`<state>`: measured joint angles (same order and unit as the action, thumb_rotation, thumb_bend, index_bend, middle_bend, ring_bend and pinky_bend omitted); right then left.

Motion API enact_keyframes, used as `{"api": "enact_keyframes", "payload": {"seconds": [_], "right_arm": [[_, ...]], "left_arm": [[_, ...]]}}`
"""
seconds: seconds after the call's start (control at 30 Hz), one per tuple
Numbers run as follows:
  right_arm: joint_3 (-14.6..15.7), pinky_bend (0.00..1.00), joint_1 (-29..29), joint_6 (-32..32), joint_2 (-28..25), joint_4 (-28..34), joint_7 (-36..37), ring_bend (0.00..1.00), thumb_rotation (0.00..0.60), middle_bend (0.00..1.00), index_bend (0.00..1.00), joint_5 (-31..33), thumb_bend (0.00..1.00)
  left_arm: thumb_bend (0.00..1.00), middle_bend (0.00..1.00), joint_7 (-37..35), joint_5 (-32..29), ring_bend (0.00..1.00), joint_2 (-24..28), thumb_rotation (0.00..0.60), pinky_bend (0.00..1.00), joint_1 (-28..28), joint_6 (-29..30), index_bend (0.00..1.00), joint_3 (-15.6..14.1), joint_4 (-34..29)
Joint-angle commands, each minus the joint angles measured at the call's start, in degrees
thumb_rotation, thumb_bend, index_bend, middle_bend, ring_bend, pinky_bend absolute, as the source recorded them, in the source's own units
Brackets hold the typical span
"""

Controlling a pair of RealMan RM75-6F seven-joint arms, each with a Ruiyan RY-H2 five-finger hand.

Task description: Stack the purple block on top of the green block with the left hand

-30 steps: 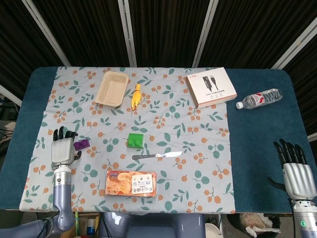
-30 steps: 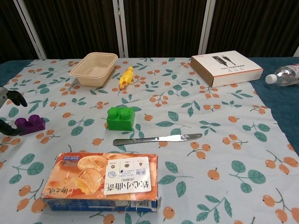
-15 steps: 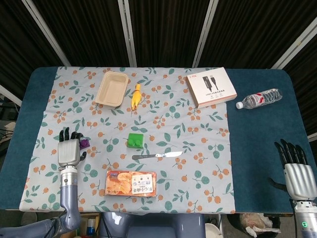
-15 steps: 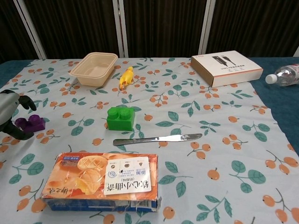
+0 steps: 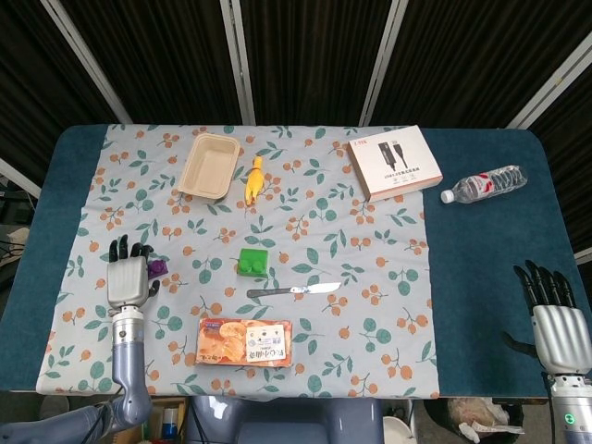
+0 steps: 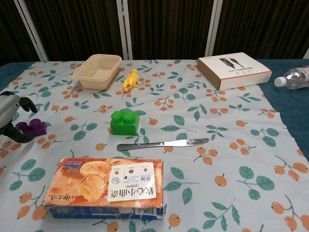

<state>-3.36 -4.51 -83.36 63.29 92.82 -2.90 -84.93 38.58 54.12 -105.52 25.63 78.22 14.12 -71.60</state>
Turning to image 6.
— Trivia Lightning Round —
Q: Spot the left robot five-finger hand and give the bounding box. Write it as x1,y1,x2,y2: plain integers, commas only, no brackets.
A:
0,91,38,144

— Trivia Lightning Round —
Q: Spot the purple toy block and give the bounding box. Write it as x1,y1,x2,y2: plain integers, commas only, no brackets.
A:
15,118,47,136

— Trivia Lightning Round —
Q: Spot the green toy block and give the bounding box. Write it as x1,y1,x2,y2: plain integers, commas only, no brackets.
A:
110,110,140,136

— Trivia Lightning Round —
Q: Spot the floral print tablecloth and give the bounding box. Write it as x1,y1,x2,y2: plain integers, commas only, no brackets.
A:
0,59,309,232

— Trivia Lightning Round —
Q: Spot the beige food tray container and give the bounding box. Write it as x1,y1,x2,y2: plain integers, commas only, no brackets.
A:
70,54,123,90

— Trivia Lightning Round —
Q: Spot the orange cookie box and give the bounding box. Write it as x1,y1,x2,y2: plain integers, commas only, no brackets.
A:
41,157,168,221

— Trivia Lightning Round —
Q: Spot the yellow rubber chicken toy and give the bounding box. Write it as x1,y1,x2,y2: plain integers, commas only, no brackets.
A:
122,69,140,94

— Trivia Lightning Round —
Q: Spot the metal table knife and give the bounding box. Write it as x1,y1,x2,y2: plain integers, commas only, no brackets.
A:
116,138,210,152

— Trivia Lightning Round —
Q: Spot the clear plastic water bottle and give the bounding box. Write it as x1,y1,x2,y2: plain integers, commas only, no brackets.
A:
274,65,309,90

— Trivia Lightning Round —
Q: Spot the white cable product box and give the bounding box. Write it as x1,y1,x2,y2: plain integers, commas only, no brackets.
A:
197,52,273,91

